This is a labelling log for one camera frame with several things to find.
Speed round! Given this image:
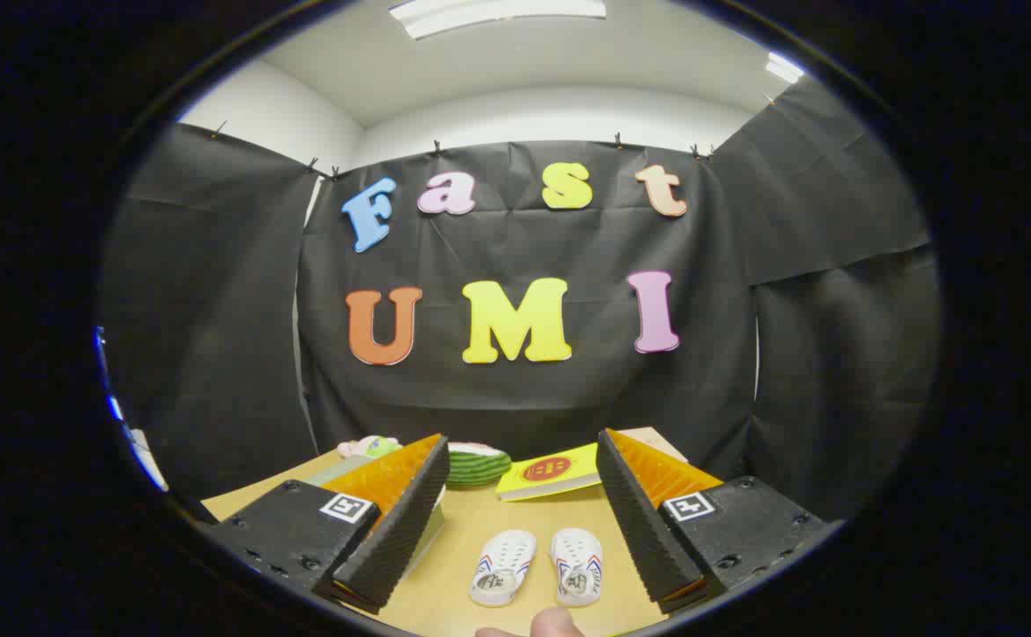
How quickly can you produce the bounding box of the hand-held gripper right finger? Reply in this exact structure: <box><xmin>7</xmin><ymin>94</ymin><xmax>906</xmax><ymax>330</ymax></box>
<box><xmin>596</xmin><ymin>428</ymin><xmax>843</xmax><ymax>614</ymax></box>

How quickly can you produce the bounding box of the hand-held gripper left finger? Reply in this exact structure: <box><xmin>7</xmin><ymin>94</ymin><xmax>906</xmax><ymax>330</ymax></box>
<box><xmin>205</xmin><ymin>434</ymin><xmax>451</xmax><ymax>616</ymax></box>

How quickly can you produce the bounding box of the white perforated shoe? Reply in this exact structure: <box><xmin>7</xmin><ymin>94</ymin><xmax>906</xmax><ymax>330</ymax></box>
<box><xmin>469</xmin><ymin>529</ymin><xmax>537</xmax><ymax>608</ymax></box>
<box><xmin>550</xmin><ymin>528</ymin><xmax>604</xmax><ymax>608</ymax></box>

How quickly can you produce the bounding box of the beige fabric storage box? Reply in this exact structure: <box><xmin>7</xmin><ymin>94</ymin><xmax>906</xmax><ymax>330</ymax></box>
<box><xmin>305</xmin><ymin>454</ymin><xmax>447</xmax><ymax>585</ymax></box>

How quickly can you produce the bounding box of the pink and green plush toy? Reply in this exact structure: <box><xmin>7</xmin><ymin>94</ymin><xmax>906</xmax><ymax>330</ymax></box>
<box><xmin>336</xmin><ymin>434</ymin><xmax>403</xmax><ymax>459</ymax></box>

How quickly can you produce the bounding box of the tan book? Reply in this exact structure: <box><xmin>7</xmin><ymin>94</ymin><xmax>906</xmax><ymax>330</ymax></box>
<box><xmin>617</xmin><ymin>426</ymin><xmax>689</xmax><ymax>463</ymax></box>

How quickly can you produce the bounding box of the watermelon slice toy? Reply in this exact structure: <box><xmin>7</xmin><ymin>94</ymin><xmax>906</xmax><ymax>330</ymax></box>
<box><xmin>444</xmin><ymin>442</ymin><xmax>513</xmax><ymax>488</ymax></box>

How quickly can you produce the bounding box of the yellow book with red circle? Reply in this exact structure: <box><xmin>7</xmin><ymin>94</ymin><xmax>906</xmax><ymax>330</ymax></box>
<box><xmin>495</xmin><ymin>442</ymin><xmax>604</xmax><ymax>503</ymax></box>

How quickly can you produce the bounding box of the small ceiling light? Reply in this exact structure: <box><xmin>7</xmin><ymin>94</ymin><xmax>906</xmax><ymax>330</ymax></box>
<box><xmin>765</xmin><ymin>51</ymin><xmax>806</xmax><ymax>85</ymax></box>

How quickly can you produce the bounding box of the long ceiling light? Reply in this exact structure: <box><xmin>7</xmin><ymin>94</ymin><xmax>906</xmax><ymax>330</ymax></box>
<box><xmin>389</xmin><ymin>0</ymin><xmax>607</xmax><ymax>41</ymax></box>

